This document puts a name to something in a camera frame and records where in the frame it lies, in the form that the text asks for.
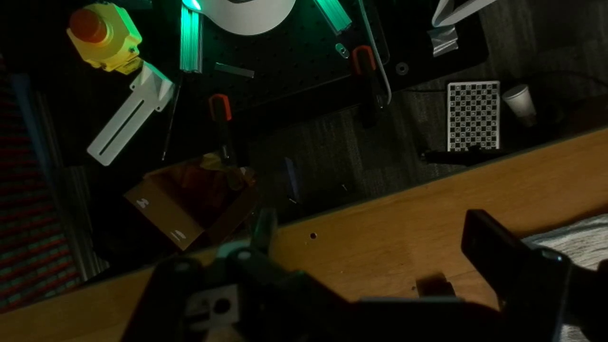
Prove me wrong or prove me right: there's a white perforated panel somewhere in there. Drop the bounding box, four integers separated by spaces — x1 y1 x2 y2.
447 80 500 152

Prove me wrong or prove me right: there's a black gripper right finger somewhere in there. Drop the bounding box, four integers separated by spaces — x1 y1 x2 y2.
462 209 574 342

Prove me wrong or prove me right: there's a white plastic bracket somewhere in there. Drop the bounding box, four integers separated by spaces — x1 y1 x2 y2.
88 63 175 167

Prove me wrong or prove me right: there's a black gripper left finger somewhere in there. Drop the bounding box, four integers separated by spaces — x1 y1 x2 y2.
120 257 204 342

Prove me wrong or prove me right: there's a white towel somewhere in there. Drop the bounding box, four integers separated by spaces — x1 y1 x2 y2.
525 215 608 270

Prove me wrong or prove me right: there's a cardboard box on floor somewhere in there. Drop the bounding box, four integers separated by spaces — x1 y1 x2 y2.
124 154 257 251

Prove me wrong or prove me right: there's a white paper cup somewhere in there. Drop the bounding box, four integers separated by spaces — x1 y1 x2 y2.
502 84 538 125

